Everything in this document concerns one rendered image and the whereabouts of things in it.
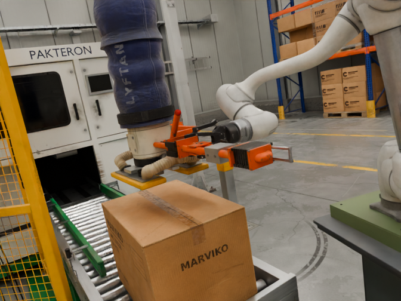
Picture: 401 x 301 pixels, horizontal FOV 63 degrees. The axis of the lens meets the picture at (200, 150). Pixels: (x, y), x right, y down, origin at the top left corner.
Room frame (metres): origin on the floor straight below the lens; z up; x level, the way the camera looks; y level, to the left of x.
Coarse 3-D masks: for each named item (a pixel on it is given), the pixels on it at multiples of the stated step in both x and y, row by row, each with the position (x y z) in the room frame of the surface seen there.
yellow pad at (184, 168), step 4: (176, 164) 1.31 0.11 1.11; (180, 164) 1.29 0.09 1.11; (184, 164) 1.28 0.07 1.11; (196, 164) 1.25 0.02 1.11; (200, 164) 1.26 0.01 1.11; (204, 164) 1.25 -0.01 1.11; (180, 168) 1.25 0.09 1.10; (184, 168) 1.23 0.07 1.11; (188, 168) 1.22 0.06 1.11; (192, 168) 1.21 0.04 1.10; (196, 168) 1.22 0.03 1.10; (200, 168) 1.23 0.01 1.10; (204, 168) 1.24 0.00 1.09; (180, 172) 1.25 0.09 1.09; (184, 172) 1.22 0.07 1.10; (188, 172) 1.20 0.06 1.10; (192, 172) 1.21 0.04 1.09
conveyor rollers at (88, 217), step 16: (64, 208) 2.81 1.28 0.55; (80, 208) 2.72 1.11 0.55; (96, 208) 2.68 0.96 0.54; (80, 224) 2.36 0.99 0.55; (96, 224) 2.32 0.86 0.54; (96, 240) 2.05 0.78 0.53; (80, 256) 1.82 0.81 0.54; (112, 256) 1.75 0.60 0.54; (96, 272) 1.60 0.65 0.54; (112, 272) 1.57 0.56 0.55; (112, 288) 1.46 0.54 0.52
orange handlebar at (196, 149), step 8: (184, 128) 1.58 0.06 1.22; (176, 136) 1.42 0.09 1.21; (160, 144) 1.19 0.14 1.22; (192, 144) 1.03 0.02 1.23; (200, 144) 1.00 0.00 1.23; (208, 144) 1.00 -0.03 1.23; (192, 152) 1.00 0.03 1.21; (200, 152) 0.95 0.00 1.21; (224, 152) 0.86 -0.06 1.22; (264, 152) 0.77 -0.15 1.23; (256, 160) 0.76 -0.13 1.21; (264, 160) 0.75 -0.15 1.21
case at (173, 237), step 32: (160, 192) 1.49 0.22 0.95; (192, 192) 1.41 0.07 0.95; (128, 224) 1.16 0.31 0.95; (160, 224) 1.11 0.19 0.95; (192, 224) 1.06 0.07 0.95; (224, 224) 1.10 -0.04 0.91; (128, 256) 1.18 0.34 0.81; (160, 256) 0.98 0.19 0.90; (192, 256) 1.03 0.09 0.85; (224, 256) 1.09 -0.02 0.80; (128, 288) 1.32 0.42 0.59; (160, 288) 0.97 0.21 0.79; (192, 288) 1.02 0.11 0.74; (224, 288) 1.08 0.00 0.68; (256, 288) 1.14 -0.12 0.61
